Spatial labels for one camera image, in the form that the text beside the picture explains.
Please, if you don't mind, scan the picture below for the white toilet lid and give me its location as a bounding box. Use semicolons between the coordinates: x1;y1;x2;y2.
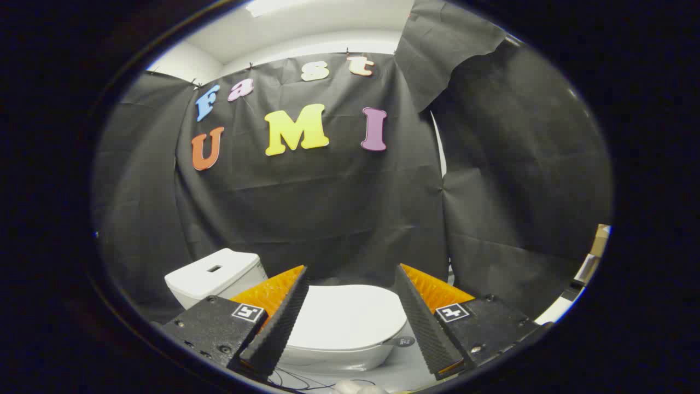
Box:
283;283;415;352

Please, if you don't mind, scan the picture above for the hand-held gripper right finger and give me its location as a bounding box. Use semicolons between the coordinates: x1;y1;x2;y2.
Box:
394;263;552;381

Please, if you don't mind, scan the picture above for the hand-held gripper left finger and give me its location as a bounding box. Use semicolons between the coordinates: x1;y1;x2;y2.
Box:
161;265;310;379

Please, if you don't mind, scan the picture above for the black backdrop cloth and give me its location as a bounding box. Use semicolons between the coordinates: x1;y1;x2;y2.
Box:
93;0;612;323

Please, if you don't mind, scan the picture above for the white toilet tank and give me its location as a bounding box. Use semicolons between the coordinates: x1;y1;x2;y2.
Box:
165;248;269;310

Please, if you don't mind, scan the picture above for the white toilet bowl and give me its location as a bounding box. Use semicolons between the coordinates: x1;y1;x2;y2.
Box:
278;342;406;374

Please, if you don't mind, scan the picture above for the brown cardboard box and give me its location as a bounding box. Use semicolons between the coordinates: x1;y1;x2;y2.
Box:
592;224;611;258

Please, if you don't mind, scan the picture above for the thin black cable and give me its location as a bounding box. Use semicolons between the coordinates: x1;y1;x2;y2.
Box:
267;368;379;393

